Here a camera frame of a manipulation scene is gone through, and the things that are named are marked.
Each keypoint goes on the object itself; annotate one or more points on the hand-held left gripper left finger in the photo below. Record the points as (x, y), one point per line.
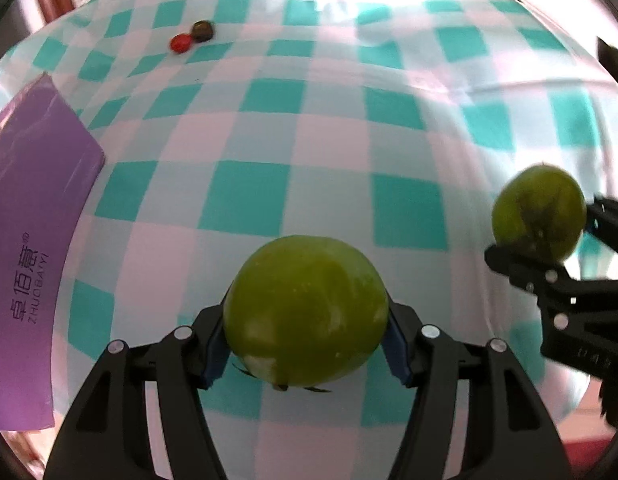
(216, 355)

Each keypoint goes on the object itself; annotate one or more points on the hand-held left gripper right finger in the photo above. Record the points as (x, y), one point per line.
(396, 350)

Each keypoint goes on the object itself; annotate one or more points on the dark red apple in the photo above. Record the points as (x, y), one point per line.
(203, 31)

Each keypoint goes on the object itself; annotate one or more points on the teal white checkered tablecloth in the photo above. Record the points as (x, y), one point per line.
(309, 110)

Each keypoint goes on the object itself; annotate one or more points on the small green fruit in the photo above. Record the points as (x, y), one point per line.
(539, 210)

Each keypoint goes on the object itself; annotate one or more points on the small red apple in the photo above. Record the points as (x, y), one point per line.
(180, 44)

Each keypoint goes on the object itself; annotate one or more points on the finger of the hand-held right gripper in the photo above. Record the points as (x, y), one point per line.
(539, 275)
(611, 220)

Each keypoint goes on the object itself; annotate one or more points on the large green apple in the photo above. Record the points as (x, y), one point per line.
(304, 310)

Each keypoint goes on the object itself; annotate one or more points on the purple plastic board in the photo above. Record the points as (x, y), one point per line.
(29, 185)

